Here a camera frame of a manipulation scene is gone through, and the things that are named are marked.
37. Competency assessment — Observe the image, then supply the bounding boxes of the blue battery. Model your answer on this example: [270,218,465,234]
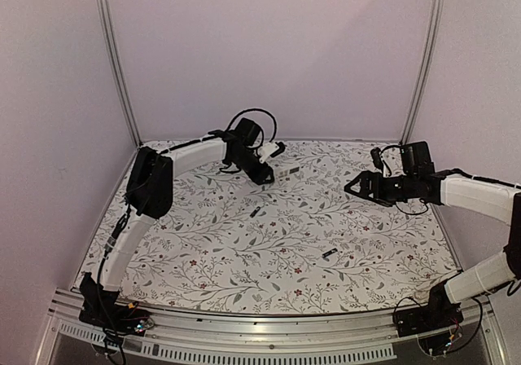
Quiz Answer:
[322,248,338,258]
[250,206,261,218]

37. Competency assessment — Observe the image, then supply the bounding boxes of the white remote control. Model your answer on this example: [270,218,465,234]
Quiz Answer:
[274,166,301,181]

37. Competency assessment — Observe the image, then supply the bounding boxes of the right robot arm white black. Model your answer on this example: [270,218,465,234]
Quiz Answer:
[344,141,520,329]

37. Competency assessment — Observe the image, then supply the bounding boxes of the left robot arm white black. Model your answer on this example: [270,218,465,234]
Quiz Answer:
[80,118,286,328]

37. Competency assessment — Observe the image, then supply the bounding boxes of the floral patterned table mat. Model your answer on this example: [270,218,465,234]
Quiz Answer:
[120,141,459,314]

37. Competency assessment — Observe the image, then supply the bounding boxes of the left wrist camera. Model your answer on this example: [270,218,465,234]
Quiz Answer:
[257,142,286,163]

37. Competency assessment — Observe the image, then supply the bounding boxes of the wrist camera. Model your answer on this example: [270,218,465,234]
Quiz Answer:
[370,147,383,171]
[257,142,286,163]

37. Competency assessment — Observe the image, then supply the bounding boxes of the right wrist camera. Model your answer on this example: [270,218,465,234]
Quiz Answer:
[370,147,383,171]

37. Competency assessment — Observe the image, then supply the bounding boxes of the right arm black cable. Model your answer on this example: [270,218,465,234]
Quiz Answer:
[382,144,431,218]

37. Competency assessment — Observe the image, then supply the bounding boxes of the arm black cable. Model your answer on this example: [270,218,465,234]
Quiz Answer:
[382,144,431,218]
[225,108,278,144]

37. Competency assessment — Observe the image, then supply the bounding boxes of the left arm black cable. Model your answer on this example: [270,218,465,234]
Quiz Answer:
[225,108,278,144]

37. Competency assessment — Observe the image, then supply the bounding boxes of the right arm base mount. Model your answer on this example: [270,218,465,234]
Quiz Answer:
[392,283,463,337]

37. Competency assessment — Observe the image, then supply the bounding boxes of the front aluminium rail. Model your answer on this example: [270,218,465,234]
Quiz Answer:
[35,289,509,364]

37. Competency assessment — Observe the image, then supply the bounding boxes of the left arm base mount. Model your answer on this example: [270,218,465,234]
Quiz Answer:
[79,273,155,336]

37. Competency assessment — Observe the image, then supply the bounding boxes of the right aluminium frame post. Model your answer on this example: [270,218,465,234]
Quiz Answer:
[400,0,444,144]

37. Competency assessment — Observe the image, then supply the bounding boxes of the aluminium frame post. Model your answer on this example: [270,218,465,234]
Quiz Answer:
[96,0,142,147]
[400,0,444,144]

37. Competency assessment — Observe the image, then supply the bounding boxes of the left aluminium frame post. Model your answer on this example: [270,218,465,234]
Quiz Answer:
[96,0,142,147]

